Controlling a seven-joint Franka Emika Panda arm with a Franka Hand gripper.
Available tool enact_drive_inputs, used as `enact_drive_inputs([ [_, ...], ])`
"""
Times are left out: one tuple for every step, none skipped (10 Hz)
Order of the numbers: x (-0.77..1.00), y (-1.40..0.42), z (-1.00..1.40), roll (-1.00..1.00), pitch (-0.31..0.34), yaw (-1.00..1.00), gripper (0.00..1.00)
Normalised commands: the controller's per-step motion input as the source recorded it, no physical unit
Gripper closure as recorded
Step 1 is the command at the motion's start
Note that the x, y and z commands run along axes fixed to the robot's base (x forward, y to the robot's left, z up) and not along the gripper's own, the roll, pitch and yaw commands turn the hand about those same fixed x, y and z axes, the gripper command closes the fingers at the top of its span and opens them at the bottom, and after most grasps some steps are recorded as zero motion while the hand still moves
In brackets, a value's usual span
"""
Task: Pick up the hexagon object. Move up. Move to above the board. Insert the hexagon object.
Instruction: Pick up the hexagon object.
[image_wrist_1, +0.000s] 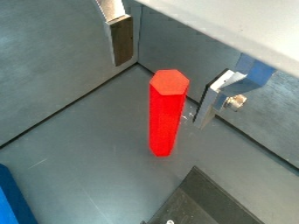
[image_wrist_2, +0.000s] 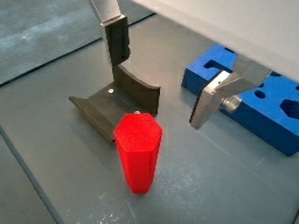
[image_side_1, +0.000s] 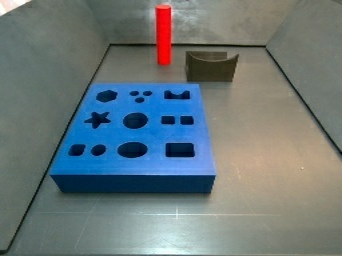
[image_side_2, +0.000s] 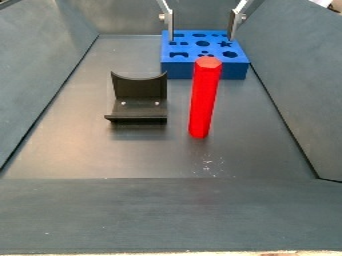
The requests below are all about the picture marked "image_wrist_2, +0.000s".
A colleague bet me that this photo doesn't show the red hexagon peg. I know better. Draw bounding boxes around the red hexagon peg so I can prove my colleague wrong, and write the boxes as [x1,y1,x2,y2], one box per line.
[114,113,163,193]

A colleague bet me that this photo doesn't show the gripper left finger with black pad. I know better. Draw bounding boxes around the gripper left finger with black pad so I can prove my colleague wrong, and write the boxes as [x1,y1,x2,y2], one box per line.
[88,0,131,67]

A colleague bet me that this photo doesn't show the blue shape sorting board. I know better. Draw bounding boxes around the blue shape sorting board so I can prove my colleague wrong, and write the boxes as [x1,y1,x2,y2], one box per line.
[182,44,299,157]

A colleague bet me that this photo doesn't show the black curved peg holder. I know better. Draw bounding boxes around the black curved peg holder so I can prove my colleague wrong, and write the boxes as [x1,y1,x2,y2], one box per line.
[69,66,160,142]

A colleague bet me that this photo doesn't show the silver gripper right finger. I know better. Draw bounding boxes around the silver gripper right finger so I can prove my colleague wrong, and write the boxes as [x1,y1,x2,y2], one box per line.
[190,55,271,130]

